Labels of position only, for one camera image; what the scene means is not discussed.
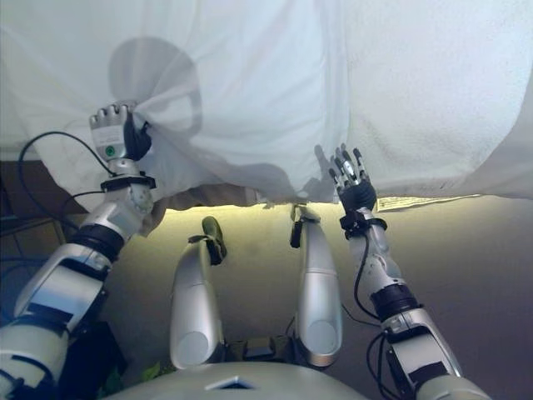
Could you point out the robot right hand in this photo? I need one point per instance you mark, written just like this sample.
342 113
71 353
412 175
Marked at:
358 193

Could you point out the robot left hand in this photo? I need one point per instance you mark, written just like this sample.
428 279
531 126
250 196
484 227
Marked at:
110 133

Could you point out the white duvet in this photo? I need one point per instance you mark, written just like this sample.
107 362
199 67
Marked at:
250 83

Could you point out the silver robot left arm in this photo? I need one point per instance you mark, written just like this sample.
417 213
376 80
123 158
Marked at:
71 283

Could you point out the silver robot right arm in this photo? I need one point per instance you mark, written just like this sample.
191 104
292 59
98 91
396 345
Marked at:
399 300

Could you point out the silver robot right leg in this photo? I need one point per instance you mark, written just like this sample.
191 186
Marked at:
318 291

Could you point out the textured fringed bedspread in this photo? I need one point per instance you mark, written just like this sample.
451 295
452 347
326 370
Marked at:
437 104

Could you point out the wooden nightstand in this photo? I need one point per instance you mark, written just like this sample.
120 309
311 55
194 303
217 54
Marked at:
25 241

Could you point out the camouflage waist pack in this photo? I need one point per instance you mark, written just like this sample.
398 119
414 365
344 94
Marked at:
258 348

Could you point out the silver robot torso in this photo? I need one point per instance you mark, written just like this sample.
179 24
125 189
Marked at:
233 383

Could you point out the green leafy plant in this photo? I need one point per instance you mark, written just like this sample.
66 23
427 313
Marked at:
150 373

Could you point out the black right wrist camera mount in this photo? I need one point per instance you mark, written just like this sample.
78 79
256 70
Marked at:
354 223

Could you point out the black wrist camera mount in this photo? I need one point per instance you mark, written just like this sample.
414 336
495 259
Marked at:
125 183
354 223

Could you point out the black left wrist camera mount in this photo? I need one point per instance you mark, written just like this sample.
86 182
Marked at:
125 183

